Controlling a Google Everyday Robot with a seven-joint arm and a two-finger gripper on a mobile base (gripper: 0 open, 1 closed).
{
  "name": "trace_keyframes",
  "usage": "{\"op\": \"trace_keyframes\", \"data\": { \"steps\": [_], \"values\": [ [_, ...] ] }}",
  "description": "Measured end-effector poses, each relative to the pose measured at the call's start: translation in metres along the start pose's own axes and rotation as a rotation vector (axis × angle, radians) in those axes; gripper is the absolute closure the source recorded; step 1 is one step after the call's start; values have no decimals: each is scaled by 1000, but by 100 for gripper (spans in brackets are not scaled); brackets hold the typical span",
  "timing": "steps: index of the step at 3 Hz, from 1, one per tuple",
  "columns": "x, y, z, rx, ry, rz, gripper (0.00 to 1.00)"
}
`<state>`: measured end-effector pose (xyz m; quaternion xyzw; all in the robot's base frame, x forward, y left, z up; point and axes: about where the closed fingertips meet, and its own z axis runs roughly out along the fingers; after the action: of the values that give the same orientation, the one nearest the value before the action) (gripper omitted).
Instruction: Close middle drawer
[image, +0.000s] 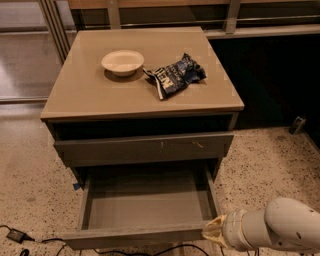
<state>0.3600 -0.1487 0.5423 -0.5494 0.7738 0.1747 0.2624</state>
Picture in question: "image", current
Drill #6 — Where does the grey drawer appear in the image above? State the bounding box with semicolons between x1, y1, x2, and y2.
54;132;233;167
65;160;217;250

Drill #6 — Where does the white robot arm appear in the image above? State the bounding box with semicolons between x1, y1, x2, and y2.
202;197;320;254

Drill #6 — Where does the grey top drawer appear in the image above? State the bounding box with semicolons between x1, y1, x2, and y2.
54;132;233;167

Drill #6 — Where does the grey drawer cabinet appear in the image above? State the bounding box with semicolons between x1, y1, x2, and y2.
41;27;244;184

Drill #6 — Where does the blue tape piece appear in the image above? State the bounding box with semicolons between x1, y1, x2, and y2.
72;182;82;191

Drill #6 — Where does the blue crumpled chip bag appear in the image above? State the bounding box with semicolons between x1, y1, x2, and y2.
143;53;206;100

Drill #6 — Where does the white bowl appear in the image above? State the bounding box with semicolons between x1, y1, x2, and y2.
101;50;144;77

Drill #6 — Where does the black power adapter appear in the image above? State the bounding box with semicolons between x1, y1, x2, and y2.
6;229;34;244

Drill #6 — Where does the black floor cable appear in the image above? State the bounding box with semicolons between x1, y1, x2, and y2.
0;224;261;256

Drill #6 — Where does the metal railing frame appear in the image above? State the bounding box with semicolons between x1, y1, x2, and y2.
35;0;320;60

